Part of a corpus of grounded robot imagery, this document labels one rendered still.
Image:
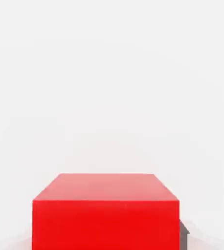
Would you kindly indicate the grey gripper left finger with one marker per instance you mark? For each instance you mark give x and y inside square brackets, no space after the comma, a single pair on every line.
[26,245]

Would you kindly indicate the small red cube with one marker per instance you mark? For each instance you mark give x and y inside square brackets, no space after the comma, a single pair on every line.
[106,224]

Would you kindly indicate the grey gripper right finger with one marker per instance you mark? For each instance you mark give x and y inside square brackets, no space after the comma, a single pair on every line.
[184,238]

